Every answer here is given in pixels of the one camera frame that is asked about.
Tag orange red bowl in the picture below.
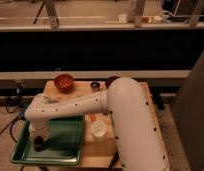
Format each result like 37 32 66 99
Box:
54 74 74 91

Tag black floor cables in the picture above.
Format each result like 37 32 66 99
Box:
0 83 28 143

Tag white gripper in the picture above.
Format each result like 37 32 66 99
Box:
29 122 49 141

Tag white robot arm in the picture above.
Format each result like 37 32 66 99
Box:
25 77 170 171

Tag black handled brush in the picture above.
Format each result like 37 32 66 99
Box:
108 153 119 171

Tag small metal cup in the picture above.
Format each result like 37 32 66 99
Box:
90 81 100 92

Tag green plastic tray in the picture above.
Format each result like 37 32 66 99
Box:
11 116 84 166

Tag grey round eraser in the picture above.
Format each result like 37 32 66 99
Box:
33 136 46 152

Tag purple bowl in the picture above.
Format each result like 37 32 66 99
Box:
105 76 119 88

